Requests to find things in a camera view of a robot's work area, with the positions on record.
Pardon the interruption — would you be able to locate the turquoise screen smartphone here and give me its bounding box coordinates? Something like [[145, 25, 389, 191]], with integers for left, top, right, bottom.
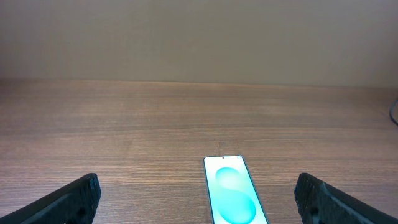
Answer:
[[203, 155, 269, 224]]

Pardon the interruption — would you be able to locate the black charger cable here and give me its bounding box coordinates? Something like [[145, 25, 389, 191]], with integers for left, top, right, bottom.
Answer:
[[389, 98, 398, 126]]

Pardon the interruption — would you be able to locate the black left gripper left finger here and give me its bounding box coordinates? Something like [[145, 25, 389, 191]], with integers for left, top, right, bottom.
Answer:
[[1, 173, 101, 224]]

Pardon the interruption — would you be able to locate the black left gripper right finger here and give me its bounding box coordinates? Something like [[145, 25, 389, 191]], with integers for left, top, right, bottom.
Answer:
[[294, 173, 397, 224]]

